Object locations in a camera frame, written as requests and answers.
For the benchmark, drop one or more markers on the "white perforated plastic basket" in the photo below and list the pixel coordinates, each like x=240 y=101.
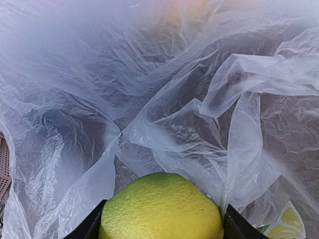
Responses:
x=5 y=179

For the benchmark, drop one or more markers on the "clear printed plastic bag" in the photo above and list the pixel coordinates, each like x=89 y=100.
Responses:
x=97 y=93

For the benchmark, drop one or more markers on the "yellow-green fruit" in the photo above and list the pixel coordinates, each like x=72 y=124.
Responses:
x=161 y=206

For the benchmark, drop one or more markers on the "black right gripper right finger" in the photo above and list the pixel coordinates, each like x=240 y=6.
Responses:
x=236 y=227

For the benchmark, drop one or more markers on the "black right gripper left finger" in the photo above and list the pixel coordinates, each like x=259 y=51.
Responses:
x=89 y=227

